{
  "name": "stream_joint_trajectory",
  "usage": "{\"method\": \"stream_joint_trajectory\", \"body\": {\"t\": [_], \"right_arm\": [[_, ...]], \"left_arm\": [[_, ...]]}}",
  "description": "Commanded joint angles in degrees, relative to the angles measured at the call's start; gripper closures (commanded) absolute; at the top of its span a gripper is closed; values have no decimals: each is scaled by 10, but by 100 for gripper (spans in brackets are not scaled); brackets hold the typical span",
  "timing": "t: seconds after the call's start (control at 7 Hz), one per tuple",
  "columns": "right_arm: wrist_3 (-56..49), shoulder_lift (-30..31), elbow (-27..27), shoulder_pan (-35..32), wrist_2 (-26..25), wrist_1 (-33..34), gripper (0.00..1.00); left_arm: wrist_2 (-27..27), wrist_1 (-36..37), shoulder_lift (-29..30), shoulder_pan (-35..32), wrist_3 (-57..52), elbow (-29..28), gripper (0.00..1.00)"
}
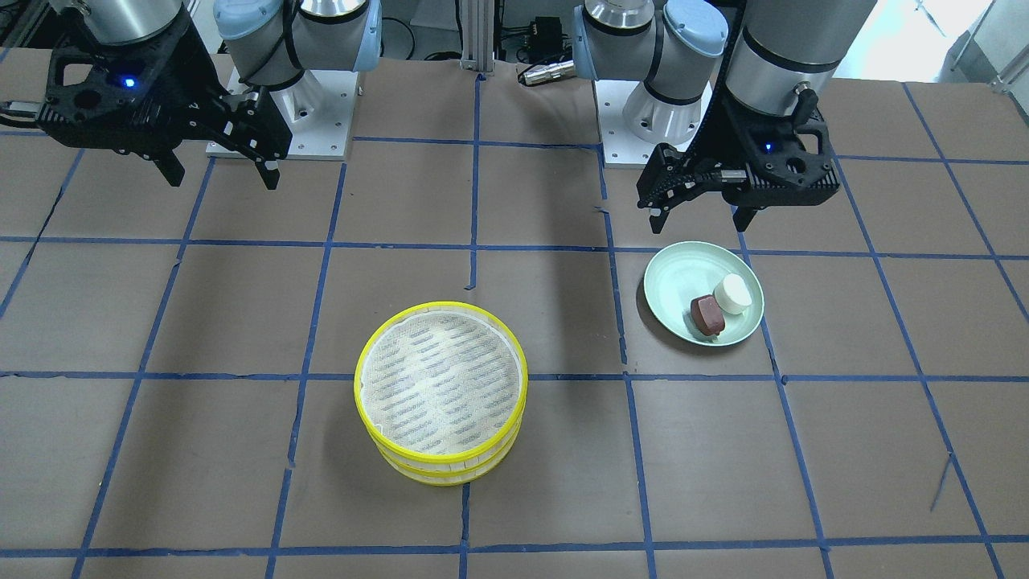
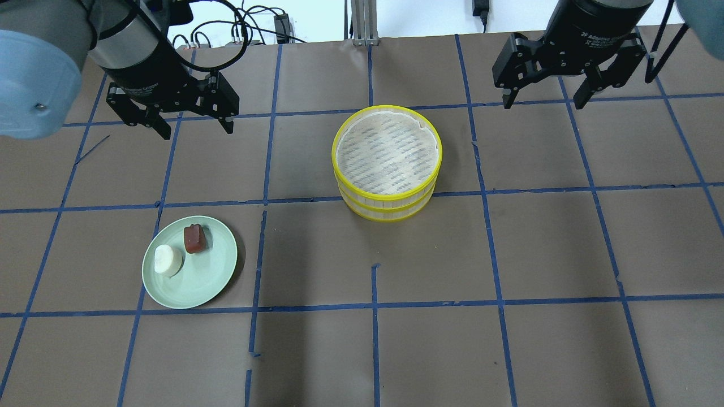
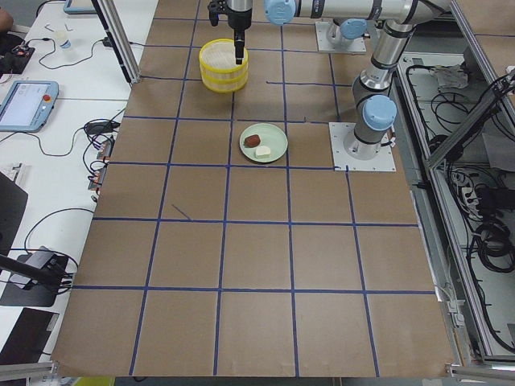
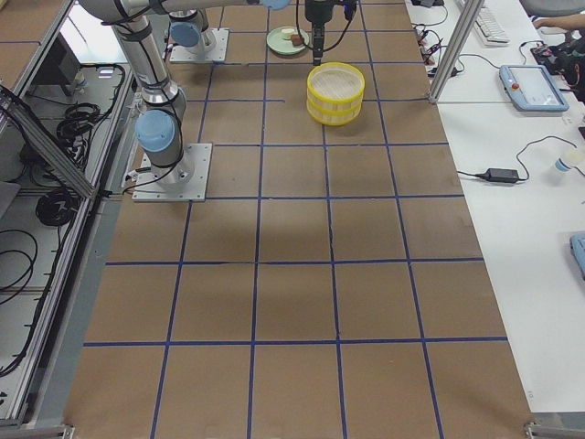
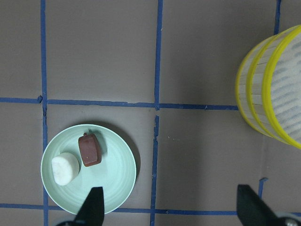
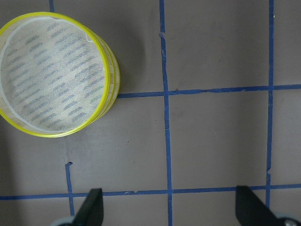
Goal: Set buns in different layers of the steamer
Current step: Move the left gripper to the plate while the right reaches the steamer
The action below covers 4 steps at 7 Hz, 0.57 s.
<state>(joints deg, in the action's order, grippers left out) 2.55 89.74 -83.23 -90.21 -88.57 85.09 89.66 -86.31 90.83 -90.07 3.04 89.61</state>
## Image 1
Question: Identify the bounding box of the light green plate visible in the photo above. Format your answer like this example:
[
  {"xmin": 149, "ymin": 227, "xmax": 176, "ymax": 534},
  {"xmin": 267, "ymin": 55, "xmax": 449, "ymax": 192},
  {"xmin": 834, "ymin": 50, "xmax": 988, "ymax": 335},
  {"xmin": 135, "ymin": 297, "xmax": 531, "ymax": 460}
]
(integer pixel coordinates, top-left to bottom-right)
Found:
[{"xmin": 643, "ymin": 241, "xmax": 765, "ymax": 346}]

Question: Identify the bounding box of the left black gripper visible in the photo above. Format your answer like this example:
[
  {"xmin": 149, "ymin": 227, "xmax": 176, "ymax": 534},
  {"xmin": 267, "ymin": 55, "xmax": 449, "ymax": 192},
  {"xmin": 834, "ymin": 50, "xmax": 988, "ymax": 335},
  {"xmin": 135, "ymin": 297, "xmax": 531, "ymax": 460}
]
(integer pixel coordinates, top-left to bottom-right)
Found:
[{"xmin": 637, "ymin": 89, "xmax": 838, "ymax": 236}]

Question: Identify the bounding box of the aluminium frame post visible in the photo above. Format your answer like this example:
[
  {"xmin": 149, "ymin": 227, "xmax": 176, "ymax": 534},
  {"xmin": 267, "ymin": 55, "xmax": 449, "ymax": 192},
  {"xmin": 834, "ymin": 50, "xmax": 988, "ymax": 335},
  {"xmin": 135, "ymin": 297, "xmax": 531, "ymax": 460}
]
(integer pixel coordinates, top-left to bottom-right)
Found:
[{"xmin": 457, "ymin": 0, "xmax": 496, "ymax": 76}]

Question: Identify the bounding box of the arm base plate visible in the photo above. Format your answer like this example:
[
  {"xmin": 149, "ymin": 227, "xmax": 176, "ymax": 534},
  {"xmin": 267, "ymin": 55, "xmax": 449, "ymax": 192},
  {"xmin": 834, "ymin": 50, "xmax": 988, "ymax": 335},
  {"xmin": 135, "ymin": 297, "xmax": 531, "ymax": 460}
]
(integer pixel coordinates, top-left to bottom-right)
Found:
[
  {"xmin": 206, "ymin": 66, "xmax": 359, "ymax": 161},
  {"xmin": 594, "ymin": 80, "xmax": 712, "ymax": 169}
]

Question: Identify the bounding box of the brown bun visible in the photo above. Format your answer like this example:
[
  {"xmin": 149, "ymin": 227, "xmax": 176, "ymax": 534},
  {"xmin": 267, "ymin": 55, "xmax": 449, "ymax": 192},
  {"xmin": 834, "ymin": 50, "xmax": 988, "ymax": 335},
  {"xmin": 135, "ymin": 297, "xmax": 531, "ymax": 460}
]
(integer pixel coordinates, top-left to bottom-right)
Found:
[{"xmin": 690, "ymin": 294, "xmax": 725, "ymax": 337}]

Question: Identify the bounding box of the white steamed bun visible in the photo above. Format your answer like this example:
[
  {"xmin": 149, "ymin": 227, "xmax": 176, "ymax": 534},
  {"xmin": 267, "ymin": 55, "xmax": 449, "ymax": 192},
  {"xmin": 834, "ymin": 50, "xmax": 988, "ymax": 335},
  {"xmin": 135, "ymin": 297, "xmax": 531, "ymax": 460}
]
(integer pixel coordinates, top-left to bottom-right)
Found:
[{"xmin": 713, "ymin": 273, "xmax": 753, "ymax": 315}]

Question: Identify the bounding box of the silver cylindrical connector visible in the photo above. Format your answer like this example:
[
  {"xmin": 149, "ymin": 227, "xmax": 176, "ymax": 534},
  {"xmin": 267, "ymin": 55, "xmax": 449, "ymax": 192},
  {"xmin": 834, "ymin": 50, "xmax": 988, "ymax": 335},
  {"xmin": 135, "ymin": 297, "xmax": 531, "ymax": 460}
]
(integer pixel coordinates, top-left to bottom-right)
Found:
[{"xmin": 517, "ymin": 60, "xmax": 576, "ymax": 87}]

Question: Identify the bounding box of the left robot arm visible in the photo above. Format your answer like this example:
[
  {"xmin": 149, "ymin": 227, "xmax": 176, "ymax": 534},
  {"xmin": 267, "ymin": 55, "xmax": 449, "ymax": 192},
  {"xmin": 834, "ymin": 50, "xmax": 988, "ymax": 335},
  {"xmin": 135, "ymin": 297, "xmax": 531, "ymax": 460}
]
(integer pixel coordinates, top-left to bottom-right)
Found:
[{"xmin": 571, "ymin": 1, "xmax": 875, "ymax": 234}]

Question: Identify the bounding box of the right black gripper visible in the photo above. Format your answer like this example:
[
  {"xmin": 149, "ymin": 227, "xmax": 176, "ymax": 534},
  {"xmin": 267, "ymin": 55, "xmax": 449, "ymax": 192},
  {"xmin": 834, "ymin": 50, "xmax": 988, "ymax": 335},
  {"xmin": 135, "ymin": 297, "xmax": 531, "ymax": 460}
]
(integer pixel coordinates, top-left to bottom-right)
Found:
[{"xmin": 35, "ymin": 21, "xmax": 293, "ymax": 191}]

